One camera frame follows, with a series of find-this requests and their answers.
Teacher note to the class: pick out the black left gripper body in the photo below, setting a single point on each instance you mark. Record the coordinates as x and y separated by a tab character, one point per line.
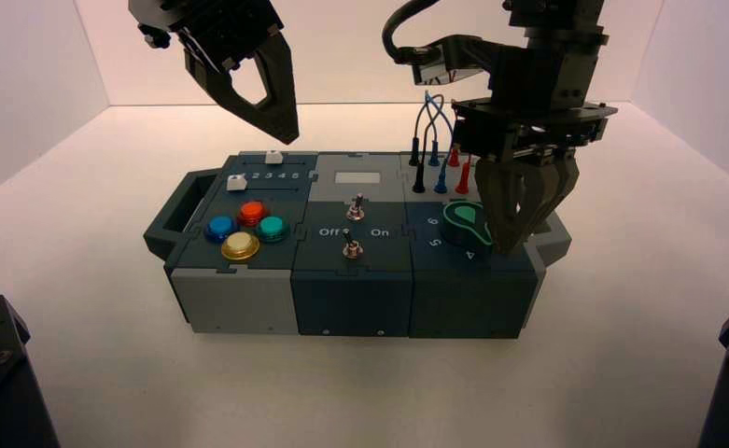
215	25

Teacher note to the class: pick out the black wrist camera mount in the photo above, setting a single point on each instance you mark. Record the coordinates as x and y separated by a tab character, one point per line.
450	62

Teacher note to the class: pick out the blue round push button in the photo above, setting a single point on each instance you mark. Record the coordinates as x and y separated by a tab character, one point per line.
220	227

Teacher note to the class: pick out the yellow round push button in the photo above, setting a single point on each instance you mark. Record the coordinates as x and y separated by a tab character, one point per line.
240	245

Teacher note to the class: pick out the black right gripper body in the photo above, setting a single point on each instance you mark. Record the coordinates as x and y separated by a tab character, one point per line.
543	80

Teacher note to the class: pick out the green round push button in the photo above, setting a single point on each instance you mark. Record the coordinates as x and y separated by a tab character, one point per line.
272	228

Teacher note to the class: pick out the red round push button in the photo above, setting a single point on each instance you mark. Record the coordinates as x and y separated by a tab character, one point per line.
253	212

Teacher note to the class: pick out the white slider cap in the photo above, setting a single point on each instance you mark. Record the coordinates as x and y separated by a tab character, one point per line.
236	182
273	157

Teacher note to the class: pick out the metal toggle switch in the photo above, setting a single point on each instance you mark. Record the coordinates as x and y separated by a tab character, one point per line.
355	210
351	248

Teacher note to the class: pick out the dark teal grey control box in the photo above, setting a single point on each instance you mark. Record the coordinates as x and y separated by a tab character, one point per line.
351	297

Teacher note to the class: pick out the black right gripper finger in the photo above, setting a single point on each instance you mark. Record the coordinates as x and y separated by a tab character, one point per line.
552	185
503	204

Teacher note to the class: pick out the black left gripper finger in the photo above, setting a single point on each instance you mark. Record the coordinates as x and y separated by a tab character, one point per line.
280	93

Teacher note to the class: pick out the green pointer rotary knob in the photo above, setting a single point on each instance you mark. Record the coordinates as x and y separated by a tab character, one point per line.
463	217

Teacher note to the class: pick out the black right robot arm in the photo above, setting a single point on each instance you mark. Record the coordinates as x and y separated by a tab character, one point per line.
556	21

